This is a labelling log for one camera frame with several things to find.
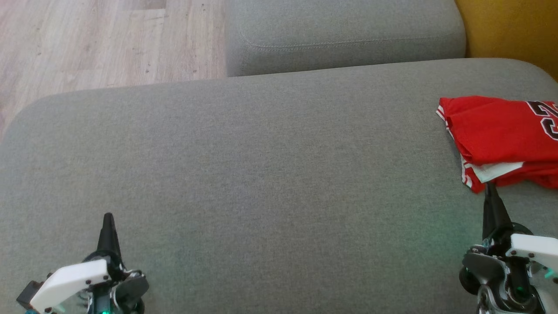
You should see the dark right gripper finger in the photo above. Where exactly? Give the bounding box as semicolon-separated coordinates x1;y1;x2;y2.
482;182;514;245

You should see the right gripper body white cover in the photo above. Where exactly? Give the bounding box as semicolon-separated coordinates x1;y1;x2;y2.
459;222;558;314

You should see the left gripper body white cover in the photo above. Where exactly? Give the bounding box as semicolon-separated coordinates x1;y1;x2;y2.
26;252;150;314

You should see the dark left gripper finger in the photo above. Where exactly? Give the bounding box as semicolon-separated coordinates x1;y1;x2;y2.
97;213;122;262

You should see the red basketball jersey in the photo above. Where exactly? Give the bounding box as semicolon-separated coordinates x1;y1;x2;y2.
436;96;558;194

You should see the large grey sofa seat cushion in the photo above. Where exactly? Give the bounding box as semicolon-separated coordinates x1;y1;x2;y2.
0;58;558;314

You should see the large yellow sofa backrest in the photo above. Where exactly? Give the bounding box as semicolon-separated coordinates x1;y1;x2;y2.
455;0;558;82

